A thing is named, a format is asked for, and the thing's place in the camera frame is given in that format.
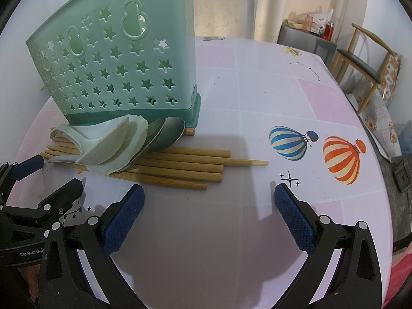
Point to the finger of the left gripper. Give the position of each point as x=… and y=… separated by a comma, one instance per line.
x=49, y=210
x=18, y=171

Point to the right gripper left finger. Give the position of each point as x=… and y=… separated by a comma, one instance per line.
x=77, y=271

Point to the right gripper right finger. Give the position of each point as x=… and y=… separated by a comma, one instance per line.
x=342, y=268

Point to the wooden chopstick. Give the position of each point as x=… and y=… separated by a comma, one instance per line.
x=178, y=174
x=158, y=181
x=64, y=145
x=143, y=162
x=234, y=162

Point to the metal spoon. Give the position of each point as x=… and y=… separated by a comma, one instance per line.
x=173, y=130
x=153, y=132

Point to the green plastic utensil holder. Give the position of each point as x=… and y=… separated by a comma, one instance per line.
x=101, y=59

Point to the floral cushion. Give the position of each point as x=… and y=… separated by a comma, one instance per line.
x=389, y=73

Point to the wooden chair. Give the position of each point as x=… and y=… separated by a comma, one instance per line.
x=349, y=58

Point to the grey cabinet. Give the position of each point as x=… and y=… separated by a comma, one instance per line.
x=308, y=42

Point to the red bottle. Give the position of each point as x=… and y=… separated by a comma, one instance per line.
x=328, y=31

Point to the white plastic bag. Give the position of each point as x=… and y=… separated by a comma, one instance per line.
x=320, y=18

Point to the cream curtain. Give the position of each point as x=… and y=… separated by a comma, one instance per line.
x=259, y=19

